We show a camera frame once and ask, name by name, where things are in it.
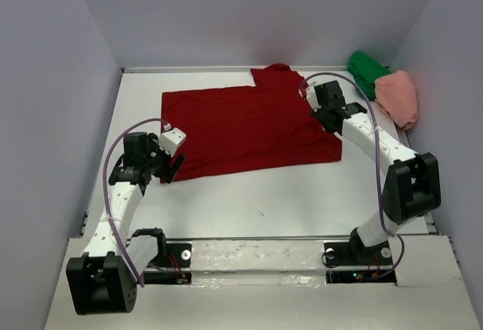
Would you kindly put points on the aluminium rail frame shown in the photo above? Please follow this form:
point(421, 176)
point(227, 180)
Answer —
point(198, 69)

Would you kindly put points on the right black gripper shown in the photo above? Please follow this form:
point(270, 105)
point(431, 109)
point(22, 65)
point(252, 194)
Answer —
point(318, 115)

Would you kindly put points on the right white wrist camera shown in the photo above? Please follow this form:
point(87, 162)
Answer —
point(309, 95)

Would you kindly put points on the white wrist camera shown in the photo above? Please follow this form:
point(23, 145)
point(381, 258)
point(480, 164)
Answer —
point(309, 95)
point(170, 141)

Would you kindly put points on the pink t shirt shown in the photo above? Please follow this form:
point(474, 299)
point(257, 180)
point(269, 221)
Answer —
point(396, 97)

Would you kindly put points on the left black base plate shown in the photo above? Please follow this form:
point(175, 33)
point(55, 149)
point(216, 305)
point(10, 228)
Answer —
point(172, 269)

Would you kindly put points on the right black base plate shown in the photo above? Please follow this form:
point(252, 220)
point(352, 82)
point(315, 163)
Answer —
point(344, 267)

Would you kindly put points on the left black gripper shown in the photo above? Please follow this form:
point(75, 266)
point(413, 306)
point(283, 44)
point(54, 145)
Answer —
point(152, 142)

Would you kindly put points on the green t shirt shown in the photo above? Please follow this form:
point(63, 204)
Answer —
point(365, 71)

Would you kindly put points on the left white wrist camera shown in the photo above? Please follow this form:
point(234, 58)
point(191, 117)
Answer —
point(170, 141)

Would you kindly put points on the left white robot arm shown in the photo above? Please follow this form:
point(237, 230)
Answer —
point(106, 276)

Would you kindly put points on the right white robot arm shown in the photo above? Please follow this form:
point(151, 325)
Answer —
point(408, 183)

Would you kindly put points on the red t shirt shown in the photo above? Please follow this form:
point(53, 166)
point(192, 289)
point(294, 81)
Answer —
point(248, 128)

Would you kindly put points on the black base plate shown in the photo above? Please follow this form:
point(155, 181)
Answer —
point(172, 269)
point(344, 267)

